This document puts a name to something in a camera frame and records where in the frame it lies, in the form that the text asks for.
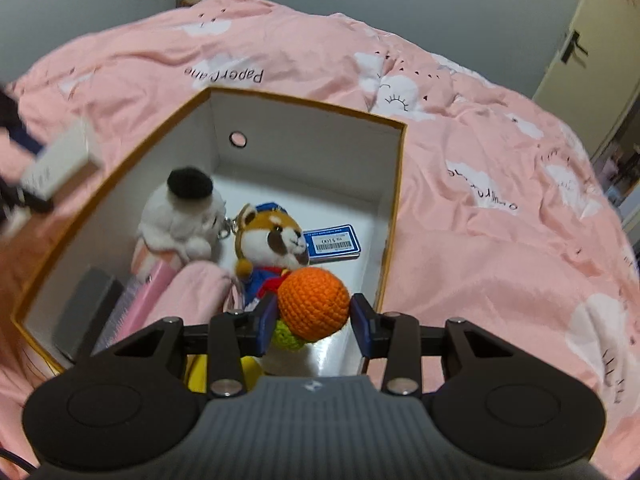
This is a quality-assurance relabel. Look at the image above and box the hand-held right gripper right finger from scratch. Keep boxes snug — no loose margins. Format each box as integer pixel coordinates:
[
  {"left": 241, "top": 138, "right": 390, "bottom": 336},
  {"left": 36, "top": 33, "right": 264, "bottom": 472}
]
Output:
[{"left": 350, "top": 294, "right": 523, "bottom": 397}]

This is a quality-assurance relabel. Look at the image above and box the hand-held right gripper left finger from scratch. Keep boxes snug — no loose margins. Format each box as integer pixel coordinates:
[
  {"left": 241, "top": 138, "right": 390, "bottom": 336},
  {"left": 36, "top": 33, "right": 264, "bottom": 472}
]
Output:
[{"left": 107, "top": 292, "right": 278, "bottom": 397}]

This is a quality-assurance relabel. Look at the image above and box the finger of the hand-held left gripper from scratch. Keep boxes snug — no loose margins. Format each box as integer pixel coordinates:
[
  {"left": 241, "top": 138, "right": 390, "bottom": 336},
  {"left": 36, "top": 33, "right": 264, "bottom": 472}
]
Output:
[
  {"left": 0, "top": 180, "right": 53, "bottom": 213},
  {"left": 0, "top": 87, "right": 46, "bottom": 161}
]

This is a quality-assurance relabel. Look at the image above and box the long white box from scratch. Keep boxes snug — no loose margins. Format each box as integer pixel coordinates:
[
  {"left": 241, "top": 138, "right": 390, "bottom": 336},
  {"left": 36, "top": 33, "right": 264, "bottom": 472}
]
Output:
[{"left": 20, "top": 119, "right": 104, "bottom": 200}]

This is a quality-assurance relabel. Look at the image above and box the orange crocheted toy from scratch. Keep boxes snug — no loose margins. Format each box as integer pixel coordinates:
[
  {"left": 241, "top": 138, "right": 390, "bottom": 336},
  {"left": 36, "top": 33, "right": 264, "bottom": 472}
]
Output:
[{"left": 262, "top": 266, "right": 352, "bottom": 376}]

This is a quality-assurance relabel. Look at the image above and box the yellow toy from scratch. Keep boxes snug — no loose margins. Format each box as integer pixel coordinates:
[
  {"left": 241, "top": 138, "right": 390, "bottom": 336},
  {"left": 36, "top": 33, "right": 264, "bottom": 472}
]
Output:
[{"left": 186, "top": 354, "right": 263, "bottom": 393}]

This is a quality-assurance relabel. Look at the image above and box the pink fabric pouch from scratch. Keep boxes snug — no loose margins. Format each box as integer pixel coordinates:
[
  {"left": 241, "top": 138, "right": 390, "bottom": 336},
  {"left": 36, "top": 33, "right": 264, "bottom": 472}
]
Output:
[{"left": 160, "top": 260, "right": 246, "bottom": 321}]

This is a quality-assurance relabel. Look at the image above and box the red panda plush keychain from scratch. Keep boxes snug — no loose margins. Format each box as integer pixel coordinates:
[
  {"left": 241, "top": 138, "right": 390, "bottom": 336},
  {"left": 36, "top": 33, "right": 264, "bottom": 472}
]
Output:
[{"left": 234, "top": 201, "right": 312, "bottom": 311}]

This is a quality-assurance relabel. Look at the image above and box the blue card case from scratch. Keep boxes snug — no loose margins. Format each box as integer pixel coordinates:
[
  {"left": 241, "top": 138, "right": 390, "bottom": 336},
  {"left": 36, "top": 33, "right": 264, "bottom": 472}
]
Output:
[{"left": 303, "top": 223, "right": 362, "bottom": 264}]

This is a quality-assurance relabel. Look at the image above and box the dark grey box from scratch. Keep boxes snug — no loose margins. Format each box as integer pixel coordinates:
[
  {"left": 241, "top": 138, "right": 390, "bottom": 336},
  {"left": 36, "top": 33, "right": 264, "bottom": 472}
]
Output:
[{"left": 52, "top": 266, "right": 126, "bottom": 363}]

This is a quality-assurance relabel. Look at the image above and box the white plush with black hat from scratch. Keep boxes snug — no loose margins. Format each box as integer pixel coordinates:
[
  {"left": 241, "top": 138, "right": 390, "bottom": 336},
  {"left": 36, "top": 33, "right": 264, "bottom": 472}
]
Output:
[{"left": 131, "top": 166, "right": 230, "bottom": 281}]

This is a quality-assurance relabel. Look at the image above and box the orange cardboard box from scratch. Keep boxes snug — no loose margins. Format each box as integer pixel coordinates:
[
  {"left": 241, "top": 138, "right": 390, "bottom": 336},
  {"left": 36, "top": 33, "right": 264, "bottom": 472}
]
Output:
[{"left": 10, "top": 86, "right": 408, "bottom": 376}]

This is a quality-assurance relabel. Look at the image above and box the pink printed blanket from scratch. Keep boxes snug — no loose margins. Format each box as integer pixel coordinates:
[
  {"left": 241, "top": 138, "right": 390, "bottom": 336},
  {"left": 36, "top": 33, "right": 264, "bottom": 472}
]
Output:
[{"left": 0, "top": 0, "right": 640, "bottom": 480}]

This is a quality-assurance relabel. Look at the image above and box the cream door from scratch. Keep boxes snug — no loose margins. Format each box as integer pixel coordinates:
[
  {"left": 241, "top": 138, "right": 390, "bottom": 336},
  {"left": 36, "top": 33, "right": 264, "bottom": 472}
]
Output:
[{"left": 532, "top": 0, "right": 640, "bottom": 156}]

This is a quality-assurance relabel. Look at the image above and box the black door handle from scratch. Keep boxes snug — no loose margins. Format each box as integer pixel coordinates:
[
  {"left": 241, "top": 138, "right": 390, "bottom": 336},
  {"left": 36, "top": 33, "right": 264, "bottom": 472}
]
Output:
[{"left": 560, "top": 30, "right": 590, "bottom": 66}]

